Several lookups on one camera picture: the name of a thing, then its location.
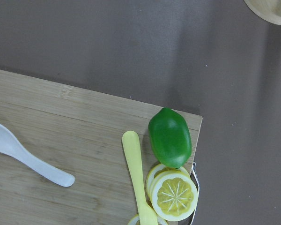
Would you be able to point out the lemon slice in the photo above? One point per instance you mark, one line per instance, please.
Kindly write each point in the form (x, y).
(172, 193)
(136, 221)

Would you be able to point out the wooden mug tree stand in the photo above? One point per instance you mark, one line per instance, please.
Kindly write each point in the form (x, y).
(268, 10)

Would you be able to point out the yellow plastic knife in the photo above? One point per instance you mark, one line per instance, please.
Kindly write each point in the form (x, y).
(132, 151)

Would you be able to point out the green lime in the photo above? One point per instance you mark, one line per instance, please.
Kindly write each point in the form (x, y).
(170, 138)

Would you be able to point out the upper lemon slice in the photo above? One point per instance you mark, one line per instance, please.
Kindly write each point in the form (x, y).
(172, 193)

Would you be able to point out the bamboo cutting board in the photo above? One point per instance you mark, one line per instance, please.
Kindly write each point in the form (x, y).
(78, 131)

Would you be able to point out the white ceramic spoon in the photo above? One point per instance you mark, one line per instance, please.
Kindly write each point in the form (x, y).
(10, 145)

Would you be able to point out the lower lemon slice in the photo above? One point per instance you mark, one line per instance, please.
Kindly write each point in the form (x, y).
(136, 221)

